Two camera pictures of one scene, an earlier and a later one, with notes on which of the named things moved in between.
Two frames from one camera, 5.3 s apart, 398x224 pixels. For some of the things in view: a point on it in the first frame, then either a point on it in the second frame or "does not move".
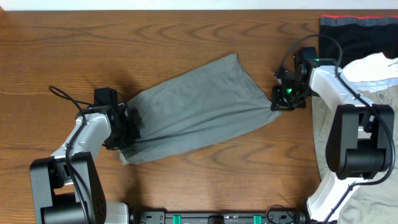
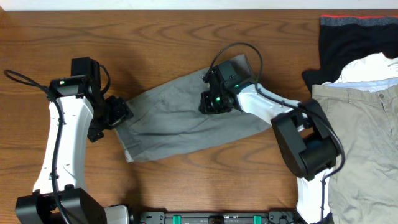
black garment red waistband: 360,36 does not move
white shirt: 374,66 does not move
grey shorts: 208,104 does not move
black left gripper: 134,134 to 121,112
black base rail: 222,217 does not move
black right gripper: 280,103 to 205,106
